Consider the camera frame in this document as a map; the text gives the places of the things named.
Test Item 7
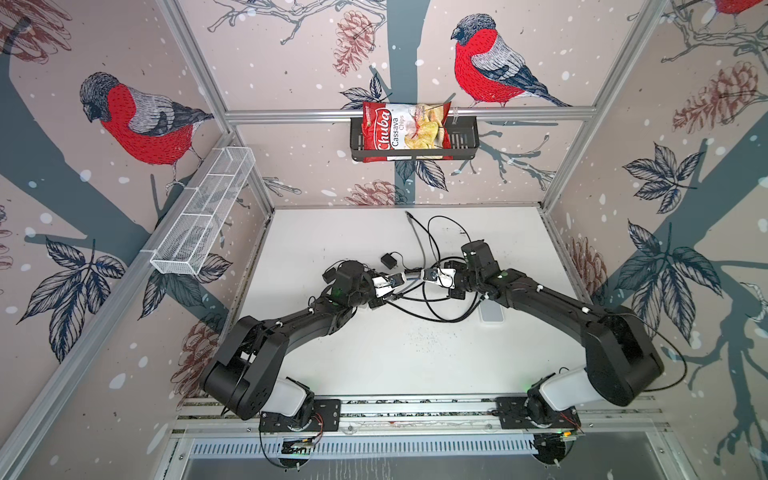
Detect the black ethernet cable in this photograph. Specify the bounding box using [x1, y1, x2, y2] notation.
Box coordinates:
[383, 214, 487, 325]

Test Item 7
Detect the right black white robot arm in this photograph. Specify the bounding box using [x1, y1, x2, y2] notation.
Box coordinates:
[439, 240, 664, 426]

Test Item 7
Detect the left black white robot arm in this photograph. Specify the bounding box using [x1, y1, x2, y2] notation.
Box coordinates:
[199, 260, 404, 420]

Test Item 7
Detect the red cassava chips bag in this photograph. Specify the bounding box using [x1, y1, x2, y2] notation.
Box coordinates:
[361, 102, 451, 163]

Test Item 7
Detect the right white network switch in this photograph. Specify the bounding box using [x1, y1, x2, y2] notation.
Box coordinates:
[478, 300, 505, 325]

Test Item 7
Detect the grey ethernet cable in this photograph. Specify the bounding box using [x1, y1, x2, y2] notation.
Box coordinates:
[405, 211, 430, 271]

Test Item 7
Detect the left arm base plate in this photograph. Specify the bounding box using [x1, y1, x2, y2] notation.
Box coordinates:
[259, 399, 341, 434]

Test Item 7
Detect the black wall basket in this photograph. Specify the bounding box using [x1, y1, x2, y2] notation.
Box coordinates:
[349, 116, 479, 163]

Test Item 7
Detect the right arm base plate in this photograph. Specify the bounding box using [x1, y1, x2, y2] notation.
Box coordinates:
[490, 396, 581, 430]

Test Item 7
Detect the white wire mesh shelf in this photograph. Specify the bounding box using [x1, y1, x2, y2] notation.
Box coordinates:
[150, 146, 255, 275]

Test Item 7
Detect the aluminium mounting rail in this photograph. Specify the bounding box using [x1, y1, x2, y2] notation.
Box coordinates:
[169, 393, 672, 438]

